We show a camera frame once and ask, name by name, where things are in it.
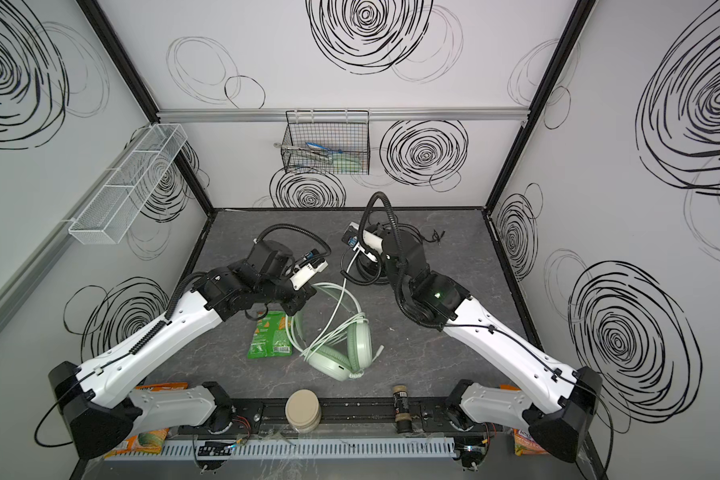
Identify orange snack packet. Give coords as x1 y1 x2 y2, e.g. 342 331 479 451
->
104 382 189 458

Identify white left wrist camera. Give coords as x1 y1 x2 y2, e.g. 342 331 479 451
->
289 252 327 291

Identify blue tool in basket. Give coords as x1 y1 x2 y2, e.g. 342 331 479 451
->
305 142 343 155

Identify white mesh shelf basket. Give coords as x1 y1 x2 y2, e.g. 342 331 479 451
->
68 124 187 245

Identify colourful candy bag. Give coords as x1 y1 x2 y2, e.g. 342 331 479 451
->
512 429 548 457

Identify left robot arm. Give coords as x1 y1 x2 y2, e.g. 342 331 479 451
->
49 223 332 460

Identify green chips bag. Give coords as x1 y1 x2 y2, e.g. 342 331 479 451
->
247 311 293 360

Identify mint green headphones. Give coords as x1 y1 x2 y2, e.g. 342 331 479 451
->
286 282 385 382

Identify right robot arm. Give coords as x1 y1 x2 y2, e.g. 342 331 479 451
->
356 191 602 463

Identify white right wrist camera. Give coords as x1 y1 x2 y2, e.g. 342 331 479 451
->
342 222 383 263

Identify mint green headphone cable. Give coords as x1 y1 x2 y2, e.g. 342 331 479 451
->
302 251 367 361

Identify small brown bottle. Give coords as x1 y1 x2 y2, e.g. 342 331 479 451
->
393 385 413 434

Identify black wire basket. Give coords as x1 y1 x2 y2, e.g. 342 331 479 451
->
276 109 371 175

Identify beige round lid jar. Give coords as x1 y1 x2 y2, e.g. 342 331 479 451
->
285 389 322 434

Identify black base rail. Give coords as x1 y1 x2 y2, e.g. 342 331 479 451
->
217 396 505 439

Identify white cable duct strip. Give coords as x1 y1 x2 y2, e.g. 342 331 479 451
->
108 438 457 461

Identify green spatula in basket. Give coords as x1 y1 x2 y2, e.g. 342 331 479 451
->
273 143 363 173

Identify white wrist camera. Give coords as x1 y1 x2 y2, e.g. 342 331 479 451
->
289 252 327 291
342 222 383 263

